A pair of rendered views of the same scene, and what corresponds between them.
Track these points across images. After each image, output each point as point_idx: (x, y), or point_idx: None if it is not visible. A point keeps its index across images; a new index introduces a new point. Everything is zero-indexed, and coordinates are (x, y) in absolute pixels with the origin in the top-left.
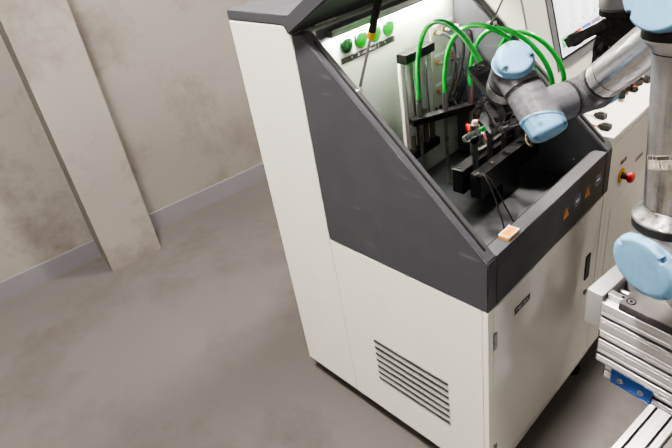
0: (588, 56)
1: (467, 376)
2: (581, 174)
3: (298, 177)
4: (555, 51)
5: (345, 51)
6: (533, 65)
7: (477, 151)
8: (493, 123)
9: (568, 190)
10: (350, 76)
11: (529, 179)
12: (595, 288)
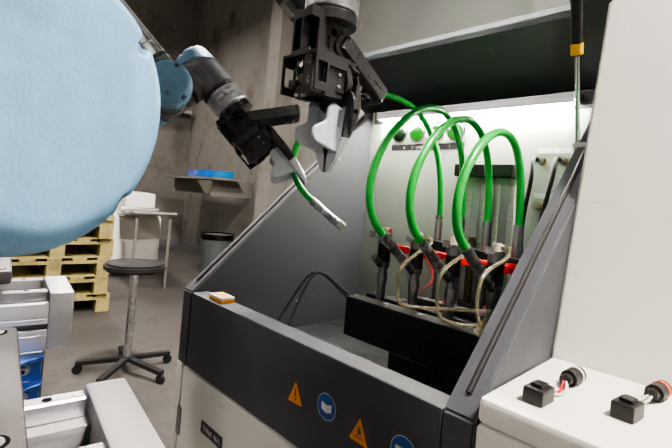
0: None
1: None
2: (344, 360)
3: None
4: (472, 152)
5: (395, 138)
6: (181, 61)
7: (378, 274)
8: (239, 150)
9: (301, 347)
10: (398, 165)
11: None
12: (58, 276)
